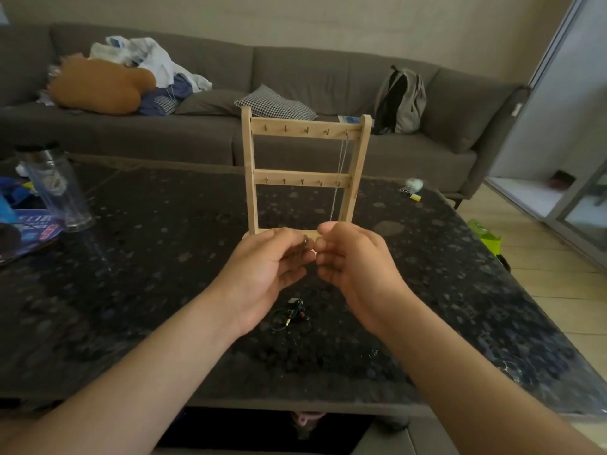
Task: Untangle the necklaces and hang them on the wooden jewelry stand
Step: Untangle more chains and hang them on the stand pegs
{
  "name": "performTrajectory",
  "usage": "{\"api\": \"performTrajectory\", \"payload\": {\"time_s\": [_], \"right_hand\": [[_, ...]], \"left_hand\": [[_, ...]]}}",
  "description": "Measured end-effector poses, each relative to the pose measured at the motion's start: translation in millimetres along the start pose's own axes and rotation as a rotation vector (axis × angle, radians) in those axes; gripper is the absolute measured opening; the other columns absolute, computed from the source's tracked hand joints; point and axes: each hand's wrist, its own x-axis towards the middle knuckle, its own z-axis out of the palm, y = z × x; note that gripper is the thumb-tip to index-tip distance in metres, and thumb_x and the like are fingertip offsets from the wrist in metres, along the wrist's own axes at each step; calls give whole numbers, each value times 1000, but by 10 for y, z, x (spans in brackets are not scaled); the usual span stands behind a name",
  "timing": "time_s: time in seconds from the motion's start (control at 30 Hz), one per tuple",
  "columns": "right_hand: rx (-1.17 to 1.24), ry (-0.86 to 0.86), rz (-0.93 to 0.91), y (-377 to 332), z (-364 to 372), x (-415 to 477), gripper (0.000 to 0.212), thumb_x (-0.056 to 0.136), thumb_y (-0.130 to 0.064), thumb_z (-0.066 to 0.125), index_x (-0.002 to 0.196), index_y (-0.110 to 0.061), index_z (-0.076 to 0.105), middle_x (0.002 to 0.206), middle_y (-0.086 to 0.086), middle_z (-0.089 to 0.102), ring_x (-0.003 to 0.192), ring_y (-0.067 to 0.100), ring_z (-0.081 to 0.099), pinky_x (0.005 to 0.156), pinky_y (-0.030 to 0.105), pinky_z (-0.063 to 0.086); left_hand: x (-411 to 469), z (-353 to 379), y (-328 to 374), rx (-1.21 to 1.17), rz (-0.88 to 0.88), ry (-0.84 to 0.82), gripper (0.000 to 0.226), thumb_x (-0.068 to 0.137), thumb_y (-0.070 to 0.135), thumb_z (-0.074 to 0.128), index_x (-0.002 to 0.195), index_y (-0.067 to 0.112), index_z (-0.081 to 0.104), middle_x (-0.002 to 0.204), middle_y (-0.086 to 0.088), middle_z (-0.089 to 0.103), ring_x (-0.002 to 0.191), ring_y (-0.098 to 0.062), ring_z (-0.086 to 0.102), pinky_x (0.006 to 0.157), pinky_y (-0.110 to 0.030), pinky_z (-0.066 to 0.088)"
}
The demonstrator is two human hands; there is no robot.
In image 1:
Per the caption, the brown plush toy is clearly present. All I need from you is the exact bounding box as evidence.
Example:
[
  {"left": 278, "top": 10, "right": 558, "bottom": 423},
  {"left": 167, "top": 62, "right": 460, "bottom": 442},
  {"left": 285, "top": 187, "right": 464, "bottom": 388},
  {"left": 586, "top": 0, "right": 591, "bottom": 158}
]
[{"left": 47, "top": 54, "right": 157, "bottom": 116}]

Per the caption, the white crumpled garment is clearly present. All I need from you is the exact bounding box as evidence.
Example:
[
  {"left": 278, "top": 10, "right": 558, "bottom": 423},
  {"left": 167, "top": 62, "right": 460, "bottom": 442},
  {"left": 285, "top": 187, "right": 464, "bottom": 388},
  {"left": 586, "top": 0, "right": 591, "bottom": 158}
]
[{"left": 89, "top": 36, "right": 213, "bottom": 93}]

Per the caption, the green bag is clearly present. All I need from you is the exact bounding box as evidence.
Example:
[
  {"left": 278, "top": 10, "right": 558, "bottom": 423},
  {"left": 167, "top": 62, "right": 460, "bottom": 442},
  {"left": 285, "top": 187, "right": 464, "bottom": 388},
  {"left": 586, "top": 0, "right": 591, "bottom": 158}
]
[{"left": 467, "top": 219, "right": 503, "bottom": 257}]

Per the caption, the person's right hand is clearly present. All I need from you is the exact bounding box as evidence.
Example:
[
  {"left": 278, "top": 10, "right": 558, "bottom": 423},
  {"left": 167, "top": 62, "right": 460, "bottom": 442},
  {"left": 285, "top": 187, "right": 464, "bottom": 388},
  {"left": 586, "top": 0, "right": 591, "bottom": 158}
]
[{"left": 314, "top": 221, "right": 414, "bottom": 337}]

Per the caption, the grey fabric sofa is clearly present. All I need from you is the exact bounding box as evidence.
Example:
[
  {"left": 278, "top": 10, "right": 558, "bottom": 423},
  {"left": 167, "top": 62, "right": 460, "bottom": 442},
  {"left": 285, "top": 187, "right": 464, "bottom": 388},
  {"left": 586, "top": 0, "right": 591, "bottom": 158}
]
[{"left": 0, "top": 23, "right": 532, "bottom": 197}]

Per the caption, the person's left forearm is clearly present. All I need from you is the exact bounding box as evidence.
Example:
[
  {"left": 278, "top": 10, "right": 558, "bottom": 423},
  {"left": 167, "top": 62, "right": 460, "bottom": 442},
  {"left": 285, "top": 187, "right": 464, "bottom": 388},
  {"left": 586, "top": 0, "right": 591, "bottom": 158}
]
[{"left": 0, "top": 288, "right": 245, "bottom": 455}]

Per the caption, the checkered pillow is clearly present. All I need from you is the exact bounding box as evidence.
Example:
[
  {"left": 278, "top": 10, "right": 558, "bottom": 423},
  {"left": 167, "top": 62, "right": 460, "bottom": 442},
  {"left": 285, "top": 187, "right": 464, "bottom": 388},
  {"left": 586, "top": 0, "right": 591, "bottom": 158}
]
[{"left": 233, "top": 83, "right": 319, "bottom": 121}]

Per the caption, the pink item under table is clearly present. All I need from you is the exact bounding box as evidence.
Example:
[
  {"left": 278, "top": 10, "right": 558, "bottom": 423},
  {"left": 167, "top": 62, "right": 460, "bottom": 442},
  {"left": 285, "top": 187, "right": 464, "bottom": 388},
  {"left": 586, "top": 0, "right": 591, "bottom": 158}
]
[{"left": 290, "top": 411, "right": 327, "bottom": 439}]

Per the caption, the blue plastic bottle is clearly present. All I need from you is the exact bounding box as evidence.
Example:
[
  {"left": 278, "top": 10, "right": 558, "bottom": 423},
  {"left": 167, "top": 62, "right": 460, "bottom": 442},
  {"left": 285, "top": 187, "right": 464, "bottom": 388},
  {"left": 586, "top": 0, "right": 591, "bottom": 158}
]
[{"left": 0, "top": 193, "right": 20, "bottom": 223}]

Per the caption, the sliding glass door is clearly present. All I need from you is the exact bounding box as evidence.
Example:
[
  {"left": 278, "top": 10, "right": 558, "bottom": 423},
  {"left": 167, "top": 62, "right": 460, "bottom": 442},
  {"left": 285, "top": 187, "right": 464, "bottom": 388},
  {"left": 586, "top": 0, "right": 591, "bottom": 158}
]
[{"left": 486, "top": 0, "right": 607, "bottom": 270}]

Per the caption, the clear plastic tumbler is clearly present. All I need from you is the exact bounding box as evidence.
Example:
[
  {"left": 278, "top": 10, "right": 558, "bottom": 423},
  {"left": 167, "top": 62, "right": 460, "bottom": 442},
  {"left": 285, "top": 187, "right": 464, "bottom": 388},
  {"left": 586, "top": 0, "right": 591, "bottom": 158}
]
[{"left": 14, "top": 142, "right": 95, "bottom": 233}]

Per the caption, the silver chain necklace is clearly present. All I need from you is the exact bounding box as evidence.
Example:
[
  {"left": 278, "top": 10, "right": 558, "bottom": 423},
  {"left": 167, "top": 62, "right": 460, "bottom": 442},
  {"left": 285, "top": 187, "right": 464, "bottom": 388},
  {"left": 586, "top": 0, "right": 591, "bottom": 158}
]
[{"left": 328, "top": 132, "right": 351, "bottom": 223}]

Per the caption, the black cord necklace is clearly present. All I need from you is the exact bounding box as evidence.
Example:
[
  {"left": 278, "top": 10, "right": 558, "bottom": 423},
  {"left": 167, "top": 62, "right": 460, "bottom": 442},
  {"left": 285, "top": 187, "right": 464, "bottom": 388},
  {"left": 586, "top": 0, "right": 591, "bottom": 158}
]
[{"left": 269, "top": 297, "right": 314, "bottom": 333}]

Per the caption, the blue printed packet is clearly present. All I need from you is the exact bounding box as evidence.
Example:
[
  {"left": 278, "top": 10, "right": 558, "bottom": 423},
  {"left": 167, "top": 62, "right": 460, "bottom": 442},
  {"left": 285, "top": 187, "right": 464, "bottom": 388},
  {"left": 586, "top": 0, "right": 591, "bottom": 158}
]
[{"left": 0, "top": 177, "right": 67, "bottom": 266}]

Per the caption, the blue crumpled garment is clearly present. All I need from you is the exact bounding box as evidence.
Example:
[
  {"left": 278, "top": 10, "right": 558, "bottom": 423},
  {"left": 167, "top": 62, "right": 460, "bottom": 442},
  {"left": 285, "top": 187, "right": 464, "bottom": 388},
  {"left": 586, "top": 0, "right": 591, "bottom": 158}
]
[{"left": 138, "top": 74, "right": 194, "bottom": 117}]

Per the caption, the grey backpack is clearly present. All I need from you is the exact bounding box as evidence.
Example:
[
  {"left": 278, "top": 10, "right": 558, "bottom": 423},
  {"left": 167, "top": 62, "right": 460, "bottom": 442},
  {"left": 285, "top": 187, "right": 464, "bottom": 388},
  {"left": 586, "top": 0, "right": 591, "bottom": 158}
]
[{"left": 371, "top": 66, "right": 427, "bottom": 136}]

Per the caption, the grey flat cushion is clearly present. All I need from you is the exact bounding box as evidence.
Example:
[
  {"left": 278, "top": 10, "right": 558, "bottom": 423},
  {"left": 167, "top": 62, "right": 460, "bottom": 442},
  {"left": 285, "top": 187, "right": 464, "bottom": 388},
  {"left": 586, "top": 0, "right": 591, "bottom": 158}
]
[{"left": 174, "top": 89, "right": 247, "bottom": 116}]

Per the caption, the dark shoe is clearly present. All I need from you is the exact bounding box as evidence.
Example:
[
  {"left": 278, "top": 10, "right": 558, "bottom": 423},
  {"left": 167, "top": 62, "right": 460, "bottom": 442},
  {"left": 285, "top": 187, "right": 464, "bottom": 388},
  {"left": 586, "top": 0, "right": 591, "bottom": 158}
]
[{"left": 548, "top": 170, "right": 577, "bottom": 190}]

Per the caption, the person's right forearm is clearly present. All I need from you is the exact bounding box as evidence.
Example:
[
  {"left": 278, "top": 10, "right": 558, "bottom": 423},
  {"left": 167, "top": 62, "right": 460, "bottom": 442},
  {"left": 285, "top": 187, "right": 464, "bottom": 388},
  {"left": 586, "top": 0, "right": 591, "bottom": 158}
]
[{"left": 374, "top": 298, "right": 607, "bottom": 455}]

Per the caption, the silver pendant necklace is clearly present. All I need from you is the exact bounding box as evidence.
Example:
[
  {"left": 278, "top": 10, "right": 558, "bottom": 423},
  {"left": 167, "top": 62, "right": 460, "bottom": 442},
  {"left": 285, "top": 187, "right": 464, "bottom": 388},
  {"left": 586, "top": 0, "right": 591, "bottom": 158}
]
[{"left": 289, "top": 234, "right": 317, "bottom": 261}]

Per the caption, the wooden jewelry stand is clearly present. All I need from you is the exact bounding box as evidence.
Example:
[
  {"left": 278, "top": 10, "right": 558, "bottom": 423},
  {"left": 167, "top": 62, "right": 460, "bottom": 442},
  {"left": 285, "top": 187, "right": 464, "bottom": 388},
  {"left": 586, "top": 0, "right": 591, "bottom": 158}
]
[{"left": 240, "top": 106, "right": 373, "bottom": 242}]

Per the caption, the person's left hand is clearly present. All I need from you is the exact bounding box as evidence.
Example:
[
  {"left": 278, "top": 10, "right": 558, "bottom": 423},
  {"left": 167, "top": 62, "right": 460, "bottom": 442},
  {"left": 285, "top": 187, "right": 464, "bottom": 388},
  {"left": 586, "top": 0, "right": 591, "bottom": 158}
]
[{"left": 206, "top": 227, "right": 316, "bottom": 337}]

